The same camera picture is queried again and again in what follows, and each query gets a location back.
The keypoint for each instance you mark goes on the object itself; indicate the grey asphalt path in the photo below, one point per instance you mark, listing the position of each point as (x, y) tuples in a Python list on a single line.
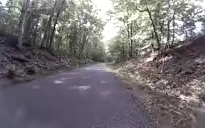
[(73, 103)]

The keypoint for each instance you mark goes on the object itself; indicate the leaf-covered earth bank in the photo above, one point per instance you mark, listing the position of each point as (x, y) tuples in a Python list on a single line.
[(176, 76), (20, 61)]

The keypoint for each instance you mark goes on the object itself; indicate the wood of green trees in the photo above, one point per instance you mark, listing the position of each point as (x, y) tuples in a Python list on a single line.
[(73, 30)]

